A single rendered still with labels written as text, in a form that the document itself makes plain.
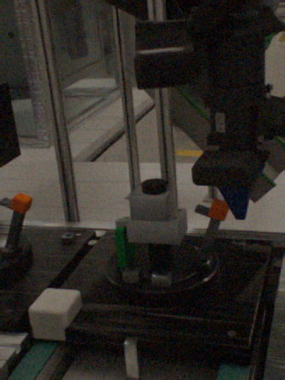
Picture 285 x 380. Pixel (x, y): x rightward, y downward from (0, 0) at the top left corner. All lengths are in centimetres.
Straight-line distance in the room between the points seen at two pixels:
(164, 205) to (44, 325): 19
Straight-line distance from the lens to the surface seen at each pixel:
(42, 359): 70
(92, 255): 83
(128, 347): 66
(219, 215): 70
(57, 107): 94
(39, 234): 92
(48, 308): 69
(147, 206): 70
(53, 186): 144
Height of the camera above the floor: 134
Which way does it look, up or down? 20 degrees down
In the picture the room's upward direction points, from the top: 5 degrees counter-clockwise
